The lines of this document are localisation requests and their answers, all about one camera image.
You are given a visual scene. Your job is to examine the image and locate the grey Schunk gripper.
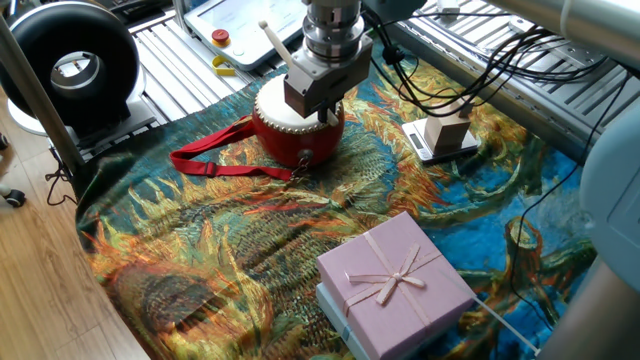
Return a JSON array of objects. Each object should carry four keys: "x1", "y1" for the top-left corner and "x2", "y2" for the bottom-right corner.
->
[{"x1": 283, "y1": 43, "x2": 374, "y2": 124}]

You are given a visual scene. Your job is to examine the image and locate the light wooden drumstick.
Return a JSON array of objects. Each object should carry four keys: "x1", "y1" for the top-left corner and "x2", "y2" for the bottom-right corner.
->
[{"x1": 257, "y1": 19, "x2": 341, "y2": 128}]

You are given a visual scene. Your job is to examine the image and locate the red drum with white skin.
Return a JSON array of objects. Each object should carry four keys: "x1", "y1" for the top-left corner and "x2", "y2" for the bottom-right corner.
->
[{"x1": 251, "y1": 74, "x2": 346, "y2": 169}]

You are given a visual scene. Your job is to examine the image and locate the silver digital scale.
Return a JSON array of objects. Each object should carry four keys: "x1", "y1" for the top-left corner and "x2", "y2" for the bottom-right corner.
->
[{"x1": 401, "y1": 117, "x2": 481, "y2": 165}]

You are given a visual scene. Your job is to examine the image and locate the large wooden block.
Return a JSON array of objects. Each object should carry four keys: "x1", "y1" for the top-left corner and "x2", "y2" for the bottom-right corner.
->
[{"x1": 423, "y1": 102, "x2": 473, "y2": 156}]

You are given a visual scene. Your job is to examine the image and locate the yellow plastic hook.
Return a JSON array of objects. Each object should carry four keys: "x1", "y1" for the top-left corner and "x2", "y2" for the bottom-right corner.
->
[{"x1": 211, "y1": 54, "x2": 237, "y2": 77}]

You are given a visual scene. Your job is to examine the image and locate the white teach pendant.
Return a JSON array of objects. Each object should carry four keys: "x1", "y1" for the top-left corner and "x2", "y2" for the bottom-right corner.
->
[{"x1": 183, "y1": 0, "x2": 309, "y2": 72}]

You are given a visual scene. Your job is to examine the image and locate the small wooden cube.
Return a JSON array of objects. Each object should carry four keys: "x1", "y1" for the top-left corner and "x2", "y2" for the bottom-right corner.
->
[{"x1": 449, "y1": 95, "x2": 476, "y2": 119}]

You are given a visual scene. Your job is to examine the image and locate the sunflower painting tablecloth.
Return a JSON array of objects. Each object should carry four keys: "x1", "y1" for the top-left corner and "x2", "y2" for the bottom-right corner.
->
[{"x1": 74, "y1": 37, "x2": 599, "y2": 360}]

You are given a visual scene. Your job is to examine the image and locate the light blue gift box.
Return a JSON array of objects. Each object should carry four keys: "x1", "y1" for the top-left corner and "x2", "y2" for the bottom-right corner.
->
[{"x1": 314, "y1": 282, "x2": 371, "y2": 360}]

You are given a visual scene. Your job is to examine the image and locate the pink gift box with ribbon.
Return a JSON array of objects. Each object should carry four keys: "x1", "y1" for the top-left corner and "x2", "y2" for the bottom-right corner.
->
[{"x1": 316, "y1": 210, "x2": 476, "y2": 360}]

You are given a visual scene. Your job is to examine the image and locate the silver robot mounting plate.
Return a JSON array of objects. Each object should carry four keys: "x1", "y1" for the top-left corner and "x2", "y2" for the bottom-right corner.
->
[{"x1": 507, "y1": 14, "x2": 609, "y2": 71}]

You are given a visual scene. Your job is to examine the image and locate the black gripper cable bundle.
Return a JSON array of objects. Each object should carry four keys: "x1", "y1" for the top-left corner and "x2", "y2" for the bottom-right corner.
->
[{"x1": 363, "y1": 7, "x2": 632, "y2": 119}]

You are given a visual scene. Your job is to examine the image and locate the red drum carrying strap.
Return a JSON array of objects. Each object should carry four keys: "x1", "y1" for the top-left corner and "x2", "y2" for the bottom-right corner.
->
[{"x1": 168, "y1": 115, "x2": 314, "y2": 184}]

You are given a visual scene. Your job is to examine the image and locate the grey aluminium table rail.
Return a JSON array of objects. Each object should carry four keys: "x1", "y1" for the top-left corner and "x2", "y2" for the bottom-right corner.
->
[{"x1": 389, "y1": 19, "x2": 601, "y2": 166}]

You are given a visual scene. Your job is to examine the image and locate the thin black cable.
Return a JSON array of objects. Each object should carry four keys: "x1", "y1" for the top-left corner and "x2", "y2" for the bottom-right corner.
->
[{"x1": 508, "y1": 73, "x2": 634, "y2": 331}]

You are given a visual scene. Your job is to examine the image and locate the white cable tie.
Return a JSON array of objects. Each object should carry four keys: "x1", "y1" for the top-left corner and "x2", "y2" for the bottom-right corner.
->
[{"x1": 472, "y1": 293, "x2": 542, "y2": 357}]

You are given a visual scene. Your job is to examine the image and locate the black floor cable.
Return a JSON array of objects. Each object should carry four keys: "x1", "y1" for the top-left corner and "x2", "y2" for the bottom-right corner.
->
[{"x1": 44, "y1": 147, "x2": 79, "y2": 207}]

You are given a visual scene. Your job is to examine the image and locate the grey aluminium frame post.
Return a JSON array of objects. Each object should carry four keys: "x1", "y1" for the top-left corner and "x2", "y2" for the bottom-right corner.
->
[{"x1": 0, "y1": 14, "x2": 86, "y2": 174}]

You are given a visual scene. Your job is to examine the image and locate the black round ring fan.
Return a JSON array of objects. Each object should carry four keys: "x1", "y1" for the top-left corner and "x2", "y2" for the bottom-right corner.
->
[{"x1": 0, "y1": 1, "x2": 157, "y2": 146}]

